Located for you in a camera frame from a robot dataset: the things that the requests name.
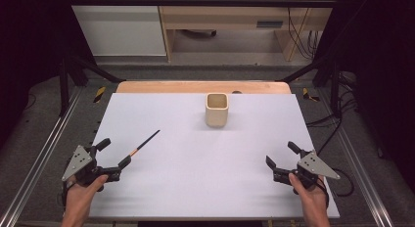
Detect person's left hand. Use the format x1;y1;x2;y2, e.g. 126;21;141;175
63;174;110;212

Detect black frame strut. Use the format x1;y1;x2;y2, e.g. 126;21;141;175
58;53;127;117
279;54;345;119

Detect aluminium floor rail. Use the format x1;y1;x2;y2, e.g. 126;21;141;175
316;89;396;227
0;86;83;227

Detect person's right hand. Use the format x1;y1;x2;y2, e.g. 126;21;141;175
288;172;330;211

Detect wooden desk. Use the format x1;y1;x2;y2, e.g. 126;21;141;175
156;0;340;63

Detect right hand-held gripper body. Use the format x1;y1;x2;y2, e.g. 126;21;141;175
272;149;342;190

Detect beige square cup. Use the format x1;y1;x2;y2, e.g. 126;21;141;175
205;92;229;129

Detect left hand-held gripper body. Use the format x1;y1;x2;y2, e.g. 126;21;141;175
62;144;122;186

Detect wooden table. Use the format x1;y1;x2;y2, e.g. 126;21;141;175
115;80;293;95

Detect white board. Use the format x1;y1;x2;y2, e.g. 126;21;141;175
85;92;341;220

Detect black curtain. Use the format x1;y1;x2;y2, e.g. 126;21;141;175
313;0;415;193
0;0;96;151

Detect hanging black desk cables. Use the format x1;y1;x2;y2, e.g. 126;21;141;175
284;0;323;61

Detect black makeup brush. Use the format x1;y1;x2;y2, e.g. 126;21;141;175
128;129;161;158

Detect right hand-held gripper cable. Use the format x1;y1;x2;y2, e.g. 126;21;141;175
325;167;355;199

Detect black floor cables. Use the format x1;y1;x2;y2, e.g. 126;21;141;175
305;71;360;157

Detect white cabinet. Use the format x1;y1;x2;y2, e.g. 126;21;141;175
65;0;167;58

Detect black horizontal frame bar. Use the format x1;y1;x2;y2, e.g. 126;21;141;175
67;0;340;9

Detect yellow black tape strip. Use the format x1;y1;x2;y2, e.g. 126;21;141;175
301;87;321;103
93;86;108;104

